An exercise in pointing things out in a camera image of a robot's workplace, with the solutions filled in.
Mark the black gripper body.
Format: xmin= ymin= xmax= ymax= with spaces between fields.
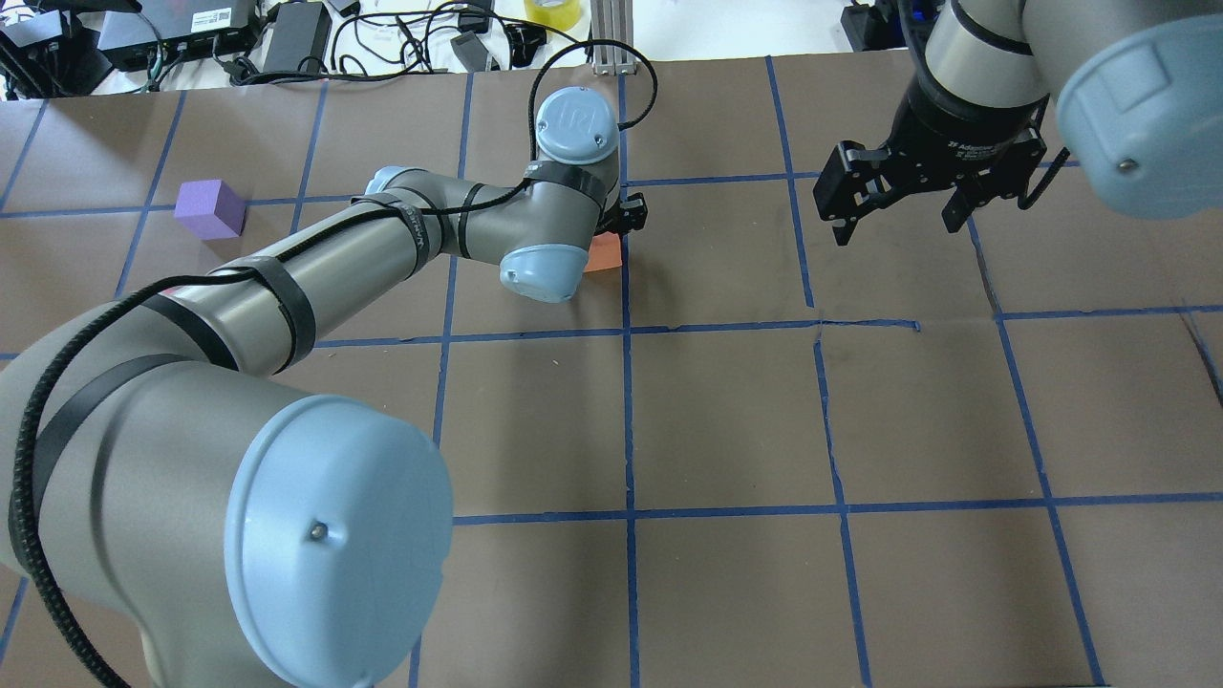
xmin=597 ymin=192 xmax=648 ymax=236
xmin=813 ymin=75 xmax=1048 ymax=222

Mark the orange foam block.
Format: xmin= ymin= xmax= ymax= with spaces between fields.
xmin=585 ymin=232 xmax=623 ymax=273

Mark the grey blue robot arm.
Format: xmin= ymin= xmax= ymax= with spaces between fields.
xmin=812 ymin=1 xmax=1222 ymax=247
xmin=2 ymin=84 xmax=646 ymax=687

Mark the black power adapter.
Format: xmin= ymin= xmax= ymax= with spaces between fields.
xmin=840 ymin=4 xmax=895 ymax=53

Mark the yellow tape roll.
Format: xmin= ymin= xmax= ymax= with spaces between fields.
xmin=523 ymin=0 xmax=582 ymax=32

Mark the black power brick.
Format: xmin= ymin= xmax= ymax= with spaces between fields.
xmin=262 ymin=1 xmax=331 ymax=75

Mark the purple foam block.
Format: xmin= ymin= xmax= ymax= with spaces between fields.
xmin=172 ymin=178 xmax=247 ymax=241

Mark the aluminium frame post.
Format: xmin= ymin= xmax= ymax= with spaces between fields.
xmin=589 ymin=0 xmax=638 ymax=75

